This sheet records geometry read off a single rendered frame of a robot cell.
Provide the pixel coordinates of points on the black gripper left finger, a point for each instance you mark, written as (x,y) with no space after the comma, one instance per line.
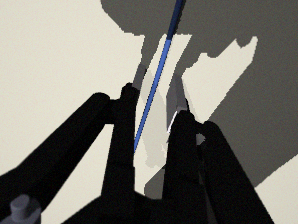
(28,189)

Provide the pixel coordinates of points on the blue cable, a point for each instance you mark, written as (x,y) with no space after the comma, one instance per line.
(169,37)

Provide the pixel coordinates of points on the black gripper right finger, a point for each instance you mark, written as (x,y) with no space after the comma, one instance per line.
(231,194)

